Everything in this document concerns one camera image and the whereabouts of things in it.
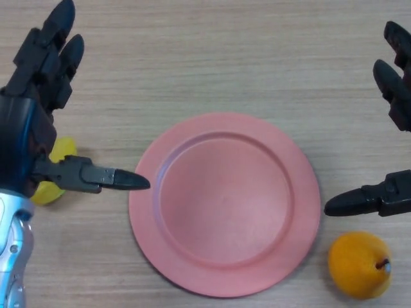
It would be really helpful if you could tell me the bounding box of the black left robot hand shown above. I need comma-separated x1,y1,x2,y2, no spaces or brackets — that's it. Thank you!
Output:
0,0,152,198

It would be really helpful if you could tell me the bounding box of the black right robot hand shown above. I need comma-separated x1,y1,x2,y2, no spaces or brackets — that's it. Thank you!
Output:
323,21,411,218

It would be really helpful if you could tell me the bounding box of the yellow starfruit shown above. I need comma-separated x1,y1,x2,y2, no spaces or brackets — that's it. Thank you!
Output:
30,137,78,206

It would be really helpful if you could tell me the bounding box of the pink round plate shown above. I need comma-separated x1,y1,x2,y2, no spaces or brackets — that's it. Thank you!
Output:
128,111,322,298

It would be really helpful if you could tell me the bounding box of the orange pear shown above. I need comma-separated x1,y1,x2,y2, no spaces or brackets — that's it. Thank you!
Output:
328,231,392,300

